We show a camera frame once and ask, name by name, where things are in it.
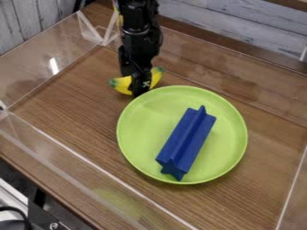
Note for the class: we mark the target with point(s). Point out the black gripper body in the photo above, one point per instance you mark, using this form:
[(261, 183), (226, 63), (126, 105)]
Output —
[(141, 46)]

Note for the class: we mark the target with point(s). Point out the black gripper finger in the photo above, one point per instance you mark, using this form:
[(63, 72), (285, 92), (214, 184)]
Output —
[(141, 81), (127, 66)]

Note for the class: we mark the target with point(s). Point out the yellow toy banana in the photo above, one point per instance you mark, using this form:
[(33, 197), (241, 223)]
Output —
[(121, 84)]

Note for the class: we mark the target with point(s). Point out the blue star-shaped block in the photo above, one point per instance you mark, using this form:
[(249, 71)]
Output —
[(182, 147)]

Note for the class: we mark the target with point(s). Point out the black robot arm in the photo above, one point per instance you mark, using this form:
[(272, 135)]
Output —
[(138, 14)]

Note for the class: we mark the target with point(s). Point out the green round plate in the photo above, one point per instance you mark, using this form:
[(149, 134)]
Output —
[(147, 123)]

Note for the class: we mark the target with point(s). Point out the black metal stand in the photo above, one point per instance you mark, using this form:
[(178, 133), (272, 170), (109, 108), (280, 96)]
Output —
[(42, 220)]

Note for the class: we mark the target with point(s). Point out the clear acrylic triangle bracket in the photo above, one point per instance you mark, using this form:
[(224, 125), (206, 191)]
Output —
[(98, 34)]

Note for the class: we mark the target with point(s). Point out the clear acrylic tray wall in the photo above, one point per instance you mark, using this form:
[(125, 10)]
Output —
[(59, 111)]

